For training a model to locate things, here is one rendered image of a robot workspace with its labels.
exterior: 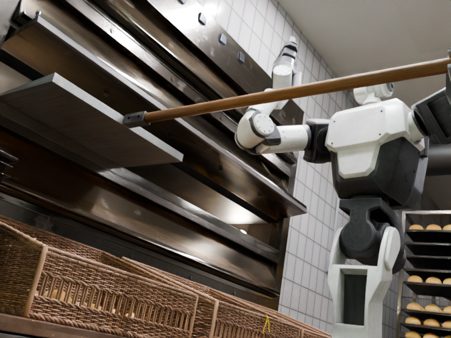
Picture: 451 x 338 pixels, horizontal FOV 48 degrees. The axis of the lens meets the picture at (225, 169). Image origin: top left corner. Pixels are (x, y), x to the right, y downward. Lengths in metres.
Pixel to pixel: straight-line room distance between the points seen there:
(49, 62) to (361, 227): 1.12
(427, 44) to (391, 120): 1.93
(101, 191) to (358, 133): 0.93
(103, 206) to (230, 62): 1.10
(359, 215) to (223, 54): 1.31
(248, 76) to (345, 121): 1.17
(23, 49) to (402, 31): 2.31
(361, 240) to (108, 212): 0.90
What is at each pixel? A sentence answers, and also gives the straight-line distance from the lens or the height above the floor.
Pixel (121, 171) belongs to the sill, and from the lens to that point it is 1.94.
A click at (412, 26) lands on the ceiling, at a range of 3.32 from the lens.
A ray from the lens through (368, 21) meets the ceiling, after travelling 3.28.
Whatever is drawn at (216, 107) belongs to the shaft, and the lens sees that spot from 1.33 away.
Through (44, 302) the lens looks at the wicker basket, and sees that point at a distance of 1.18.
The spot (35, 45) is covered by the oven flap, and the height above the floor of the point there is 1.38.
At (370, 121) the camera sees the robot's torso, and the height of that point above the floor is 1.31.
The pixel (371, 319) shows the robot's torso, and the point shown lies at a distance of 1.47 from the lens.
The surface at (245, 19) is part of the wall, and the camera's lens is 2.82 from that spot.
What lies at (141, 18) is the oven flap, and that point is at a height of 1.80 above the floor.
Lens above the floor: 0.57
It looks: 20 degrees up
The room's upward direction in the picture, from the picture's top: 10 degrees clockwise
